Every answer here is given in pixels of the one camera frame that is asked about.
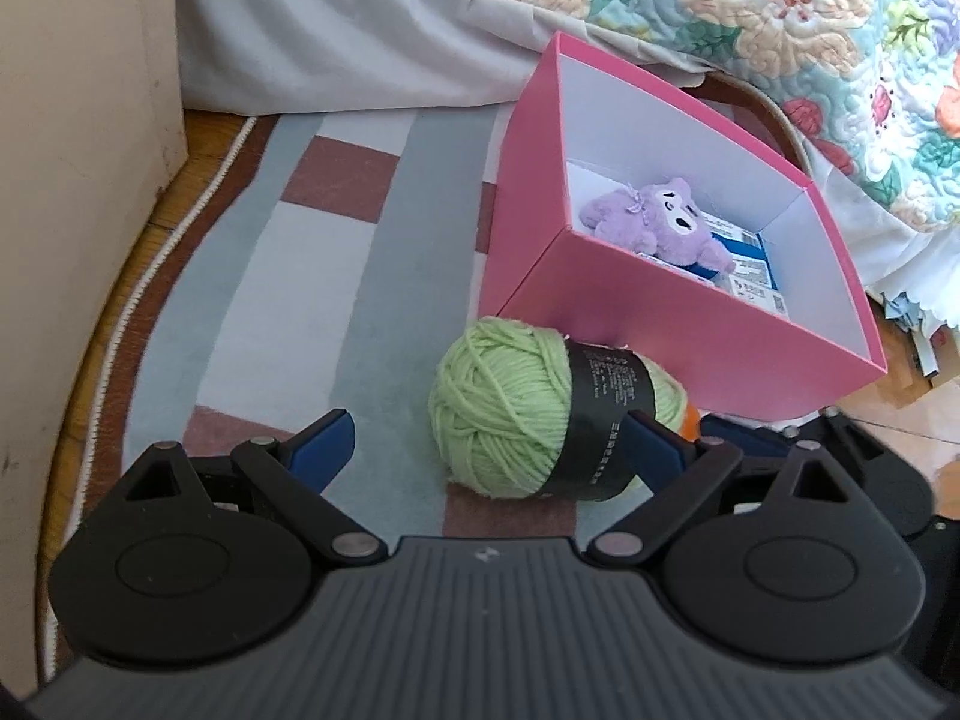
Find orange sponge ball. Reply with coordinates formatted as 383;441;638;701
679;403;701;442

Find green yarn ball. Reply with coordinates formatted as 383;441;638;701
428;317;688;500

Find blue medicine box middle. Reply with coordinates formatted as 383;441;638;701
713;273;789;319

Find blue medicine box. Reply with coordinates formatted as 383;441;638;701
697;231;776;288
713;273;789;319

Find grey paper scraps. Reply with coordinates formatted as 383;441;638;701
869;291;960;388

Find checkered grey red rug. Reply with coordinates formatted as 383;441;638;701
35;73;835;685

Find blue medicine box rear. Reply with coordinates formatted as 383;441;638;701
697;231;776;288

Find purple plush toy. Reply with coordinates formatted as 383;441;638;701
579;177;713;268

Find pink storage box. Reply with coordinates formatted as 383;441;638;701
480;34;887;421

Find beige cabinet panel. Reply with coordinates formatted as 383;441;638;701
2;0;185;692

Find white bed skirt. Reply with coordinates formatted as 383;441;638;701
176;0;958;322

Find floral quilt bedspread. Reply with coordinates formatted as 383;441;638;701
299;0;960;235

